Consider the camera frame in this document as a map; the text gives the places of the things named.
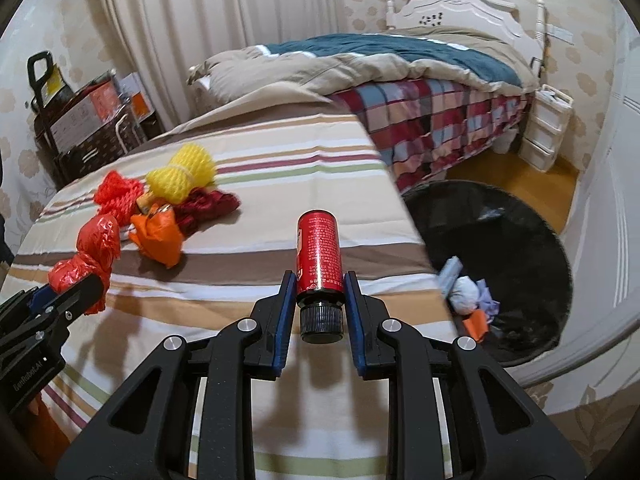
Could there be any plaid bed sheet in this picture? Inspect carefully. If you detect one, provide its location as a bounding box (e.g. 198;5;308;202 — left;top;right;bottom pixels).
330;77;531;193

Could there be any white and orange box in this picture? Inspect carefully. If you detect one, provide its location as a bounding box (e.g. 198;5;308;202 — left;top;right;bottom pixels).
120;72;153;118

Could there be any red can with black cap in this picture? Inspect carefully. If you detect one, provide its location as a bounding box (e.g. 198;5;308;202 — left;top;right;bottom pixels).
295;209;346;345

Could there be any yellow tag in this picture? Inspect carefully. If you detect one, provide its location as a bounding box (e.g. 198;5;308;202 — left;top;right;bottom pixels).
42;67;66;98

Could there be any orange foam net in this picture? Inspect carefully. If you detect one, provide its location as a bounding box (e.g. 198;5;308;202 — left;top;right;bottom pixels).
94;170;148;221

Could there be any cream curtain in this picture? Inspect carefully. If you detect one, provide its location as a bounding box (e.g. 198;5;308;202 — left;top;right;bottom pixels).
92;0;346;131

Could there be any beige and teal duvet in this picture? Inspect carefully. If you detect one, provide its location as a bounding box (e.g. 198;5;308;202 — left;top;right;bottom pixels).
187;25;538;103

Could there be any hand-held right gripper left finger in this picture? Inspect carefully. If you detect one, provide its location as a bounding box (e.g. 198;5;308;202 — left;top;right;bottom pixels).
54;269;298;480

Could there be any black hand trolley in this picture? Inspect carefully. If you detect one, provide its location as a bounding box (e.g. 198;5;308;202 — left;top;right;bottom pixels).
27;51;68;161

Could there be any cardboard box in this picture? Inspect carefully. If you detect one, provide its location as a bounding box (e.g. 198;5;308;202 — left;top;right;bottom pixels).
47;82;125;153

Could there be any black trash bin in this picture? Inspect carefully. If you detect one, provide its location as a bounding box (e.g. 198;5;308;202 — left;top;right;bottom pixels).
400;179;573;368

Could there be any white plastic drawer unit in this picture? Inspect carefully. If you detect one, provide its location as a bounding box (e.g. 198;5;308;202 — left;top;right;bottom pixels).
517;85;573;173

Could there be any white metal frame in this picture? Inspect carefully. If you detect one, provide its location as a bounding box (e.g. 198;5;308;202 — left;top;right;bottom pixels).
114;110;132;153

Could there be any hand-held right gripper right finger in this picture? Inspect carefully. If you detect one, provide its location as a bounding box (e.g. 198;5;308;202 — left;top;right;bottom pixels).
344;270;587;480

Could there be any orange plastic bag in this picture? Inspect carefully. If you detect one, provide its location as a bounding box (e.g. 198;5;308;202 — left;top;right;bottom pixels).
129;205;183;268

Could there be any white wardrobe door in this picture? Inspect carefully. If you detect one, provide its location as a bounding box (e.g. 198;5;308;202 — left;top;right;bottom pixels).
510;35;640;391

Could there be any small orange wrapper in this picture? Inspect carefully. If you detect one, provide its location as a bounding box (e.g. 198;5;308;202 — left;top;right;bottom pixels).
462;309;490;345

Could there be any yellow foam net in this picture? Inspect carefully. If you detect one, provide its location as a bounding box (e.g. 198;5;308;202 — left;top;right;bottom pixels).
146;142;218;206

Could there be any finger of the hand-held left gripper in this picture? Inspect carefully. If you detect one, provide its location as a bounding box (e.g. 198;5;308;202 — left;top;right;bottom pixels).
0;274;107;348
0;282;63;321

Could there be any brown patterned box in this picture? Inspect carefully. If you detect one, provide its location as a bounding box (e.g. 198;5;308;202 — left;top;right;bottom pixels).
55;110;148;186

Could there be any white paper ball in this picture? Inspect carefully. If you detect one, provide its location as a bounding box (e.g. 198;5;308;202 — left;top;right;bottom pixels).
450;276;480;313

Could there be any dark red net bag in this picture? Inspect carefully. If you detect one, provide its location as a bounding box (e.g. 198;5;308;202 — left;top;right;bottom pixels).
172;187;241;236

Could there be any white and blue tube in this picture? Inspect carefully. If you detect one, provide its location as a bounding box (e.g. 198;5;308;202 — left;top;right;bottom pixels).
437;256;463;306

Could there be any red plastic bag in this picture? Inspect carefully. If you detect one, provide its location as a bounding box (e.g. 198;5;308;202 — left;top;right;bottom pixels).
48;214;122;316

